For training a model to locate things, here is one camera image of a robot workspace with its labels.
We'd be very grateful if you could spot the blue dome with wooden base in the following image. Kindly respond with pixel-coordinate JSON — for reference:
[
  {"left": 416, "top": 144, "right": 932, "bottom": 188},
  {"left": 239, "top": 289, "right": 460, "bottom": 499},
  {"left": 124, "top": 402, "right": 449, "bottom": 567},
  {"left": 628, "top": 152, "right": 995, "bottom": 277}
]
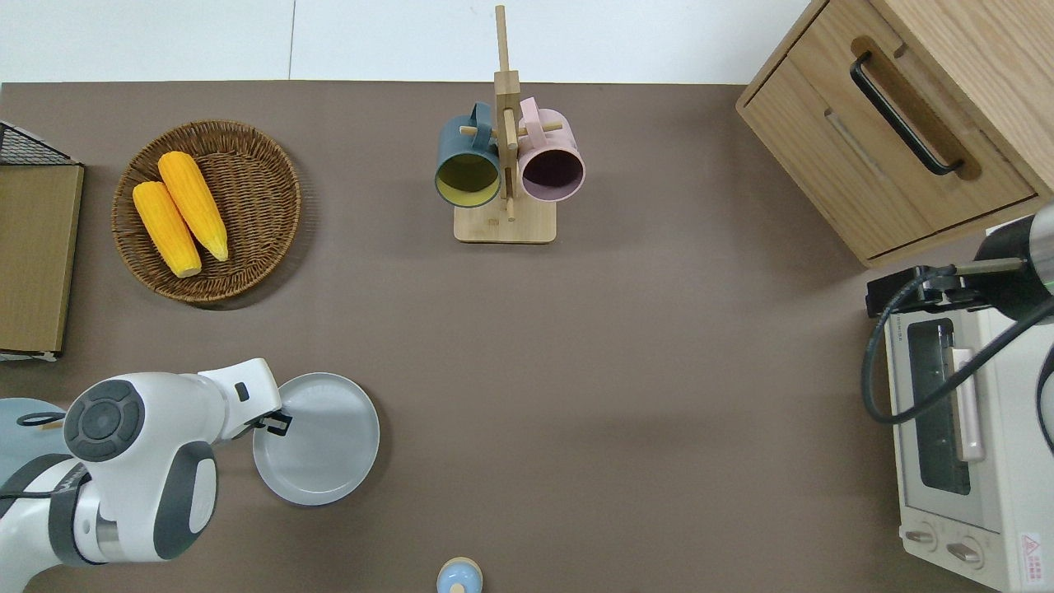
[{"left": 436, "top": 557, "right": 485, "bottom": 593}]

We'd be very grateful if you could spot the yellow corn cob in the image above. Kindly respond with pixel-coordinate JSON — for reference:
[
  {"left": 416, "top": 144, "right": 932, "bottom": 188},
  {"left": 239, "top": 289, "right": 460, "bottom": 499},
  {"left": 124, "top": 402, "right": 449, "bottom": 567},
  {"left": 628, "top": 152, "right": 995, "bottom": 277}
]
[
  {"left": 132, "top": 180, "right": 203, "bottom": 279},
  {"left": 156, "top": 150, "right": 231, "bottom": 264}
]

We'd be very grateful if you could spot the pink mug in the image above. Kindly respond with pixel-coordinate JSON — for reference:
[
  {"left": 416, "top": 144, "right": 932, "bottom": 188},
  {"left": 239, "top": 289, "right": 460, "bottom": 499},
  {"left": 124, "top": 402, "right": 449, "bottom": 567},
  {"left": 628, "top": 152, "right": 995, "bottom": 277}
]
[{"left": 516, "top": 96, "right": 587, "bottom": 204}]

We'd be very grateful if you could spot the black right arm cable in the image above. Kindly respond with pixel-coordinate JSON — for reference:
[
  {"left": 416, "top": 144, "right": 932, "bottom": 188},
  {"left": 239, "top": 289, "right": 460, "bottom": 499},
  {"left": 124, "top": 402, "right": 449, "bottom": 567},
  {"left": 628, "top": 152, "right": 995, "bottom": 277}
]
[
  {"left": 1037, "top": 362, "right": 1054, "bottom": 456},
  {"left": 861, "top": 268, "right": 1054, "bottom": 426}
]

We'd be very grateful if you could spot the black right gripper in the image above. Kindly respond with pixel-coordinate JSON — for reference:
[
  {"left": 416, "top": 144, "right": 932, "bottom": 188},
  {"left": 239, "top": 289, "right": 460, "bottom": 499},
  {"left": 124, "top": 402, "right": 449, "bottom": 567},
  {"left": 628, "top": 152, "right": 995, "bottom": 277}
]
[{"left": 864, "top": 204, "right": 1050, "bottom": 325}]

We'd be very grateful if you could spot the wooden board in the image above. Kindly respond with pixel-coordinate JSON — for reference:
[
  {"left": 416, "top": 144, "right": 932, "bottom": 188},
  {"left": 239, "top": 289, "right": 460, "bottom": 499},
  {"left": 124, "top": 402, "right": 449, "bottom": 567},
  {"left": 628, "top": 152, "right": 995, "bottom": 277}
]
[{"left": 0, "top": 163, "right": 86, "bottom": 356}]

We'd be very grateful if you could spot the light blue plate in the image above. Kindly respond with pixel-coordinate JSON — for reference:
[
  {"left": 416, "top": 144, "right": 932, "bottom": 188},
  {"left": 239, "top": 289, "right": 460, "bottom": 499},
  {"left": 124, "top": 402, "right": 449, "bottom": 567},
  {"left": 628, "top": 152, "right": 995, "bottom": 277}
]
[{"left": 0, "top": 398, "right": 68, "bottom": 488}]

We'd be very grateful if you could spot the brown table mat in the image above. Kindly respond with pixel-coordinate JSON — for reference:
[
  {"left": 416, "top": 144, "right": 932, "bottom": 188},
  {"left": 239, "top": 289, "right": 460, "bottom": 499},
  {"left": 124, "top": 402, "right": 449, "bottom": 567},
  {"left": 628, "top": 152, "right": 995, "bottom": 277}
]
[{"left": 0, "top": 80, "right": 1054, "bottom": 593}]

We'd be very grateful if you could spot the wire basket with white liner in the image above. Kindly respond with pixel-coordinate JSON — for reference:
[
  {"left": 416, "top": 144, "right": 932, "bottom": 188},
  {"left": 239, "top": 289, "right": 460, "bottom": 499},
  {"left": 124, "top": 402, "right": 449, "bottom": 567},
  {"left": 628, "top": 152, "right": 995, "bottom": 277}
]
[{"left": 0, "top": 120, "right": 86, "bottom": 364}]

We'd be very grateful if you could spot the wooden drawer cabinet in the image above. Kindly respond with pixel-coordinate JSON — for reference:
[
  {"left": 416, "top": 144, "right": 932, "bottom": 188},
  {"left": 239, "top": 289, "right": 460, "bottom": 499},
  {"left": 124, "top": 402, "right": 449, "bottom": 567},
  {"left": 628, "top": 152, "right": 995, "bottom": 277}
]
[{"left": 735, "top": 0, "right": 1054, "bottom": 269}]

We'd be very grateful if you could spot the round wicker basket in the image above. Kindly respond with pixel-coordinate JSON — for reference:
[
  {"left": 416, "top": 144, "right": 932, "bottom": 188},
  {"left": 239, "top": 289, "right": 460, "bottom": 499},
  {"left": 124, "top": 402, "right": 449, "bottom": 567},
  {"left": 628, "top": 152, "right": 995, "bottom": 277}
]
[{"left": 110, "top": 119, "right": 303, "bottom": 305}]

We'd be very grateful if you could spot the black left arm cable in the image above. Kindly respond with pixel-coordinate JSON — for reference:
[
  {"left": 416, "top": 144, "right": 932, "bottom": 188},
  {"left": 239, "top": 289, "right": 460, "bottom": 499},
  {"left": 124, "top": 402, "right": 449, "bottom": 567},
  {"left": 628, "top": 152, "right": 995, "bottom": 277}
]
[{"left": 0, "top": 409, "right": 93, "bottom": 505}]

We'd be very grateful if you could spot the wooden mug tree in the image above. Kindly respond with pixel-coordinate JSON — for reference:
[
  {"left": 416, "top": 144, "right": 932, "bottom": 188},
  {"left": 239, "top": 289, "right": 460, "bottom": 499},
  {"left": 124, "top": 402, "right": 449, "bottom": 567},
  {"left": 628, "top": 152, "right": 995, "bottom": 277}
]
[{"left": 453, "top": 4, "right": 558, "bottom": 245}]

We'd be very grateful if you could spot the black cabinet handle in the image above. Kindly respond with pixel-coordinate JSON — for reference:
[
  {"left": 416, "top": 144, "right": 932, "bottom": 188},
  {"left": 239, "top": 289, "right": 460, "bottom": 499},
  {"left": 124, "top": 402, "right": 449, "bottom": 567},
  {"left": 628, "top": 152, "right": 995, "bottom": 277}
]
[{"left": 849, "top": 51, "right": 965, "bottom": 177}]

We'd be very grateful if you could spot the dark teal mug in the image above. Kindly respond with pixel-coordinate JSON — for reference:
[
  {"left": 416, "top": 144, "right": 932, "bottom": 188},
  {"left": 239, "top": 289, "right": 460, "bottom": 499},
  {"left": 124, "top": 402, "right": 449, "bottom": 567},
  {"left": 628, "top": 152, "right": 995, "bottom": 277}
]
[{"left": 434, "top": 100, "right": 503, "bottom": 209}]

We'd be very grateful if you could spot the gray plate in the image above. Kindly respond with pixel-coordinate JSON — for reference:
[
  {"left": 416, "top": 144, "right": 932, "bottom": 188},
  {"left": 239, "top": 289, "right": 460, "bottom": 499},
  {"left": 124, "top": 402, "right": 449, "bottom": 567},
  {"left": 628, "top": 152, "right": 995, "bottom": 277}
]
[{"left": 252, "top": 372, "right": 382, "bottom": 507}]

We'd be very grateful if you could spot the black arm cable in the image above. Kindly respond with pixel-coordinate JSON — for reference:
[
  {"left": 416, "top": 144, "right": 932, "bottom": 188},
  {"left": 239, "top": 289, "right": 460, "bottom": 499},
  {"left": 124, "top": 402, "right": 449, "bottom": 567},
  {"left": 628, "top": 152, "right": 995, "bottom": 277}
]
[
  {"left": 861, "top": 268, "right": 1054, "bottom": 426},
  {"left": 0, "top": 409, "right": 93, "bottom": 505},
  {"left": 1037, "top": 362, "right": 1054, "bottom": 456}
]

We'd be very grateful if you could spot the cream toaster oven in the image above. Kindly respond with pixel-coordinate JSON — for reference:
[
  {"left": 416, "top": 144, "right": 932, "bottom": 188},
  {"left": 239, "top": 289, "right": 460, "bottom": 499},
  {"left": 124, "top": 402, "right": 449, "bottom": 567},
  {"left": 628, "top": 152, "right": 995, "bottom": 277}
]
[{"left": 884, "top": 216, "right": 1054, "bottom": 593}]

